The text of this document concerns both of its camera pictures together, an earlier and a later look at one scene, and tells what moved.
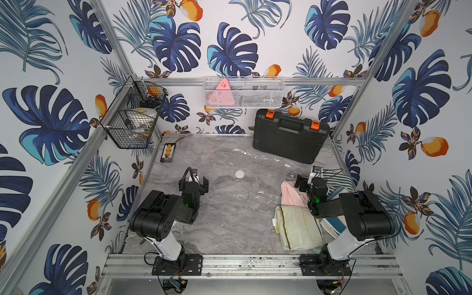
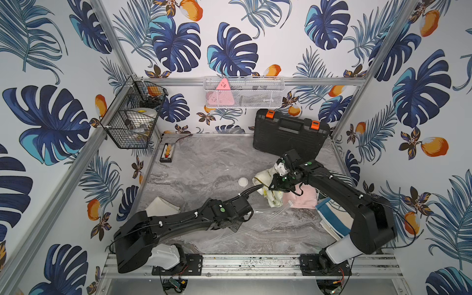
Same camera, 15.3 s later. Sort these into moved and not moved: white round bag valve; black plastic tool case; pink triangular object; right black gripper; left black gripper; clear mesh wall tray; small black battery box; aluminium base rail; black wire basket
Moved: white round bag valve; left black gripper; right black gripper
Not moved: clear mesh wall tray; black plastic tool case; pink triangular object; aluminium base rail; small black battery box; black wire basket
